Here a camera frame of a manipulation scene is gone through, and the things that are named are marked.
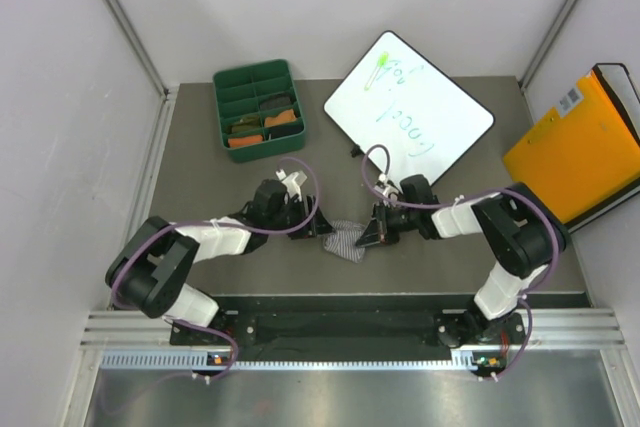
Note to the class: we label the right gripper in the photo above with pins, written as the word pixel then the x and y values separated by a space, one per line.
pixel 379 229

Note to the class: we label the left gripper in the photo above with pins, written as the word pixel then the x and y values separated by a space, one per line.
pixel 319 226

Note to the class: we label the grey striped underwear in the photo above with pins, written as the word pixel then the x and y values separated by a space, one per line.
pixel 342 240

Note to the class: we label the green compartment tray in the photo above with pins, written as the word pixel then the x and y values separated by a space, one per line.
pixel 238 92

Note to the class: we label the black dotted underwear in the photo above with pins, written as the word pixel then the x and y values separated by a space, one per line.
pixel 275 101

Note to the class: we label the olive green underwear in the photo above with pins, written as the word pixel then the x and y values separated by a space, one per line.
pixel 245 123

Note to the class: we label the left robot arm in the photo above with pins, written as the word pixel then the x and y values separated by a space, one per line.
pixel 150 273

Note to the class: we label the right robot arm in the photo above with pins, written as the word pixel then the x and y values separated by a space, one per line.
pixel 525 237

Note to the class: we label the black rolled cloth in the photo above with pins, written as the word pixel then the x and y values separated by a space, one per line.
pixel 285 130

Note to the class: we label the orange rolled cloth front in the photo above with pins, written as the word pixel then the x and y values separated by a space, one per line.
pixel 244 141

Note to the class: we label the orange rolled cloth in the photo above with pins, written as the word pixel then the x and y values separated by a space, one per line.
pixel 284 117
pixel 244 141

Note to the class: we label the orange rolled cloth back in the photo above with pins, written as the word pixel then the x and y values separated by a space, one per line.
pixel 284 117

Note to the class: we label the white whiteboard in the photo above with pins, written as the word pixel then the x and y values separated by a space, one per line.
pixel 425 120

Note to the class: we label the green marker pen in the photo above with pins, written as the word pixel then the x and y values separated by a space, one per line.
pixel 380 63

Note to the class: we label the orange clipboard folder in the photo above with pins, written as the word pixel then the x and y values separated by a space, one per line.
pixel 582 157

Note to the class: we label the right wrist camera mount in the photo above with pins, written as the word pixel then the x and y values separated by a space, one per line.
pixel 386 188

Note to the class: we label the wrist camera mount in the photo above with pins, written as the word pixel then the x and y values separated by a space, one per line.
pixel 293 183
pixel 386 188

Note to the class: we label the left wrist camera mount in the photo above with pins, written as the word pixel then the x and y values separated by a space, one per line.
pixel 293 183

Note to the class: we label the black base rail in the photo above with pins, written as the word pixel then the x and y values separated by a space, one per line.
pixel 352 327

